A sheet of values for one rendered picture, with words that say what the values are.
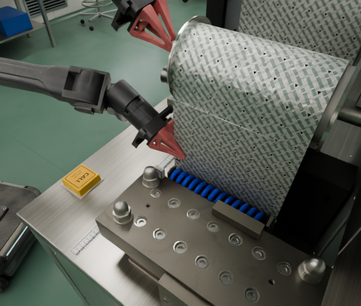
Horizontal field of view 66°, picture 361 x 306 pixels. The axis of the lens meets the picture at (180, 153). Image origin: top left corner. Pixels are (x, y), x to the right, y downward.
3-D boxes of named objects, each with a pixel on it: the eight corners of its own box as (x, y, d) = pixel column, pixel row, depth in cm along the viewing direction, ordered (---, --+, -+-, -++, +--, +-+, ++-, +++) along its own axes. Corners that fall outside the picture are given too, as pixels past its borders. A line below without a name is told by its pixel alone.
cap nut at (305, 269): (301, 257, 47) (310, 244, 44) (324, 270, 46) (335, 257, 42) (294, 275, 45) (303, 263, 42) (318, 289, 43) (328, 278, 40)
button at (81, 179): (83, 169, 79) (81, 163, 77) (101, 180, 76) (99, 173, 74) (63, 184, 75) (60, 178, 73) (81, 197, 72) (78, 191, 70)
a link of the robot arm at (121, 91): (99, 90, 55) (120, 71, 56) (104, 101, 62) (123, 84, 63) (124, 115, 55) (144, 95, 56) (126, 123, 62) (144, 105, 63)
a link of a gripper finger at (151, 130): (166, 176, 58) (134, 146, 59) (185, 156, 63) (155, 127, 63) (179, 164, 53) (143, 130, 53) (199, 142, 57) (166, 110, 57)
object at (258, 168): (175, 167, 63) (174, 98, 50) (275, 219, 54) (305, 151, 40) (174, 168, 63) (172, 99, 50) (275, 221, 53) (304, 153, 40)
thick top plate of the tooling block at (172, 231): (151, 184, 66) (149, 166, 62) (326, 285, 50) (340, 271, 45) (100, 235, 57) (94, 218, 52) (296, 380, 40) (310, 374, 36)
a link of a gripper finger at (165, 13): (152, 68, 51) (115, 27, 50) (174, 50, 55) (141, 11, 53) (169, 47, 45) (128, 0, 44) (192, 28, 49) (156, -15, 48)
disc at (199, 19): (209, 78, 60) (214, 3, 49) (212, 78, 60) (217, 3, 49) (168, 113, 52) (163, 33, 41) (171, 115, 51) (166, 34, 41)
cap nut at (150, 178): (149, 172, 61) (147, 158, 57) (163, 180, 59) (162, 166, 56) (138, 183, 58) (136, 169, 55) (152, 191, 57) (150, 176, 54)
